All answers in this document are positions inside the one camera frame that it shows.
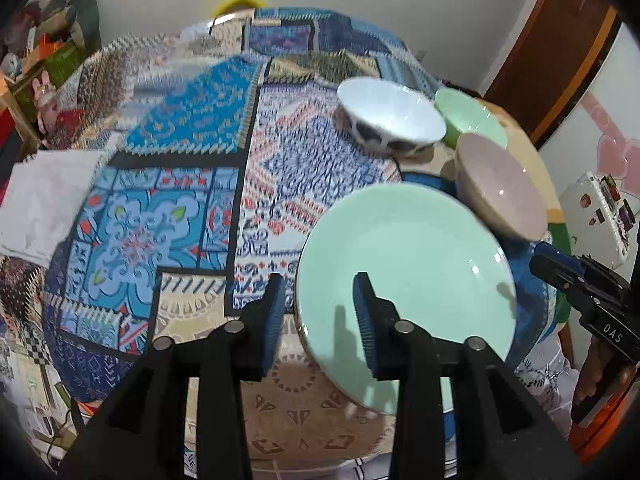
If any green cardboard box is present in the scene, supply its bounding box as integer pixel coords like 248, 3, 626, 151
6, 41, 87, 102

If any white bowl with black spots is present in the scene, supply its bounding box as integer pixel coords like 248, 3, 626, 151
336, 77, 447, 156

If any patchwork patterned tablecloth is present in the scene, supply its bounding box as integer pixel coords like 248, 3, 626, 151
0, 6, 572, 480

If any pink bowl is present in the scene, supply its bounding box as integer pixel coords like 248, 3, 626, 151
454, 133, 548, 242

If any grey plush toy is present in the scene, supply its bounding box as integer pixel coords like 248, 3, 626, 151
35, 0, 102, 54

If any wooden wardrobe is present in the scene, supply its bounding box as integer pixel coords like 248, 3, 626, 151
485, 0, 622, 148

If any pink bunny toy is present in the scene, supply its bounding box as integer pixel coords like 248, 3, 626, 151
32, 70, 58, 130

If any white sliding door with hearts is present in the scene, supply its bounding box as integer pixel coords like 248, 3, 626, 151
540, 25, 640, 204

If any mint green bowl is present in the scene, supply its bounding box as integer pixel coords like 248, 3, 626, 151
434, 88, 508, 148

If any yellow round object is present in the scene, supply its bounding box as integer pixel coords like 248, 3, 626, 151
212, 0, 267, 18

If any white folded paper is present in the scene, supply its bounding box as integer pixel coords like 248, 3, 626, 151
0, 150, 107, 266

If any right hand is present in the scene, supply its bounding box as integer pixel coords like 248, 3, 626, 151
573, 336, 637, 406

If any mint green plate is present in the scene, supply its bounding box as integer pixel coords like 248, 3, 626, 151
294, 183, 516, 415

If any white board with stickers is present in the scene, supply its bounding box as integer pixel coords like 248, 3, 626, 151
560, 171, 636, 270

